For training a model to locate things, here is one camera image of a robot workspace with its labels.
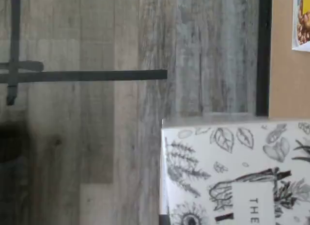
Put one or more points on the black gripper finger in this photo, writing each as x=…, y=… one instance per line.
x=164, y=220

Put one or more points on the white pantry box yellow strip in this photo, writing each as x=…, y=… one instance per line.
x=230, y=162

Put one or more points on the wooden shelf board with boxes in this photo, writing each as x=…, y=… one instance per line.
x=281, y=65

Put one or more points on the white cereal box with nuts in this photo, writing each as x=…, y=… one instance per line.
x=302, y=21

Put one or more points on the black metal floor stand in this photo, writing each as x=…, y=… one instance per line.
x=97, y=75

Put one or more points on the black metal shelving rack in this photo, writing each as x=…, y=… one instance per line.
x=264, y=53

